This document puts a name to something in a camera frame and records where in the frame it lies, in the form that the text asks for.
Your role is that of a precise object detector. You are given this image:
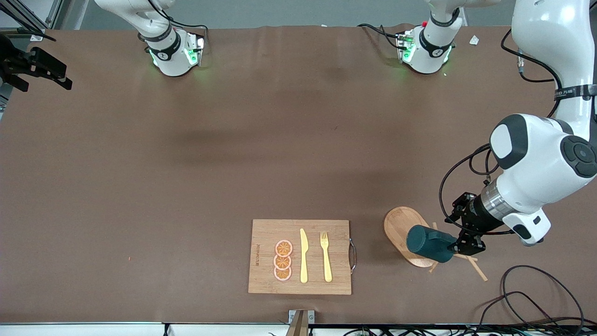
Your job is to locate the yellow plastic fork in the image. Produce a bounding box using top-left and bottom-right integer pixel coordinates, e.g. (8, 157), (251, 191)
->
(320, 231), (333, 283)

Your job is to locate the grey metal bracket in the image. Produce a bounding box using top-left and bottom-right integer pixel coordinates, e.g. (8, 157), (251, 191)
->
(288, 309), (315, 324)

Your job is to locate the wooden mug tree stand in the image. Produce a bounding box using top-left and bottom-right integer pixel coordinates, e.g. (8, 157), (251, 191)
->
(383, 206), (489, 282)

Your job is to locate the brown table cover mat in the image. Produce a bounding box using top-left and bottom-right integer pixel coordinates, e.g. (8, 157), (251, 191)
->
(0, 24), (597, 325)

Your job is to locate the dark green cup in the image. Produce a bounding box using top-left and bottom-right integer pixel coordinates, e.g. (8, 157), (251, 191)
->
(406, 225), (458, 263)

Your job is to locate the black arm base cable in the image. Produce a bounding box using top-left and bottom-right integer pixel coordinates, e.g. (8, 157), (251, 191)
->
(357, 22), (403, 42)
(148, 0), (209, 33)

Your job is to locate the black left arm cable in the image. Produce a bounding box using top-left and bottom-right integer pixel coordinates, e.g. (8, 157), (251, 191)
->
(438, 29), (562, 236)

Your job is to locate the silver arm base connector block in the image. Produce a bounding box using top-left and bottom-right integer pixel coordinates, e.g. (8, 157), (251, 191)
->
(184, 32), (206, 67)
(396, 30), (417, 64)

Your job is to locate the yellow plastic knife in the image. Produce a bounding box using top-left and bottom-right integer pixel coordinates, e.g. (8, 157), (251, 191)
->
(299, 228), (309, 284)

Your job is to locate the aluminium frame profile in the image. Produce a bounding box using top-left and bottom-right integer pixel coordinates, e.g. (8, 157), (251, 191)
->
(0, 0), (63, 42)

